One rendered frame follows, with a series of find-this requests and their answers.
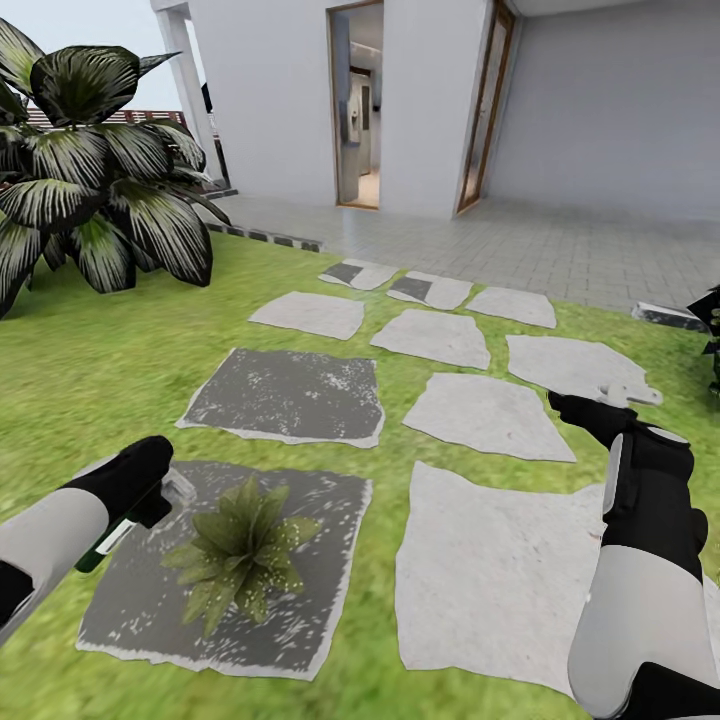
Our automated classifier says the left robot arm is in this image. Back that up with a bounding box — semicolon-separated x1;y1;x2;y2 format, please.
0;436;196;647

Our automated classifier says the insectifuge atomizer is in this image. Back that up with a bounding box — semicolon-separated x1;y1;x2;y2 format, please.
75;512;138;573

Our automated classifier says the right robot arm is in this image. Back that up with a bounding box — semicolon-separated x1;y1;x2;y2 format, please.
548;380;720;720

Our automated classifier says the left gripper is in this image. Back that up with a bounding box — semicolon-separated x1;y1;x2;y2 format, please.
129;487;171;529

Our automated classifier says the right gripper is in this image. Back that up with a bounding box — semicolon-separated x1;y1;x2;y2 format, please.
548;390;639;440

